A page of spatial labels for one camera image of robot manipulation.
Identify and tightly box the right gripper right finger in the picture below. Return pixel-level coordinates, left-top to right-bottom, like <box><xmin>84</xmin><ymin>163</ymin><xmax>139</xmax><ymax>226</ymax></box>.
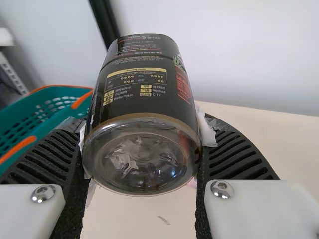
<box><xmin>193</xmin><ymin>104</ymin><xmax>319</xmax><ymax>239</ymax></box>

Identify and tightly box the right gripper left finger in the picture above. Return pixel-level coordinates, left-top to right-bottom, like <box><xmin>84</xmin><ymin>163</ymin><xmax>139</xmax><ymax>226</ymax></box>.
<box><xmin>0</xmin><ymin>116</ymin><xmax>97</xmax><ymax>239</ymax></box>

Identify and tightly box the dark coffee bottle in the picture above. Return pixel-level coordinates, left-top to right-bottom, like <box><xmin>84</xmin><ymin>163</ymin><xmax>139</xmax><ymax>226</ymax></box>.
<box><xmin>81</xmin><ymin>34</ymin><xmax>201</xmax><ymax>194</ymax></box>

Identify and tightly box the teal shopping basket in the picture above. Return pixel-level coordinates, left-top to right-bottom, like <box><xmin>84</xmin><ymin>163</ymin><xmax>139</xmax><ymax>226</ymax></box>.
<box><xmin>0</xmin><ymin>85</ymin><xmax>94</xmax><ymax>165</ymax></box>

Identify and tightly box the white metal shelf rack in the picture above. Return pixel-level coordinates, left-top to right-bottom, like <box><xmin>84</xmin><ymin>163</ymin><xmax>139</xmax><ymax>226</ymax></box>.
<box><xmin>0</xmin><ymin>27</ymin><xmax>29</xmax><ymax>97</ymax></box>

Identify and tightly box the black post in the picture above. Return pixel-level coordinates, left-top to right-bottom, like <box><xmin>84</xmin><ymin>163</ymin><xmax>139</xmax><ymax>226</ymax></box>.
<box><xmin>88</xmin><ymin>0</ymin><xmax>121</xmax><ymax>52</ymax></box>

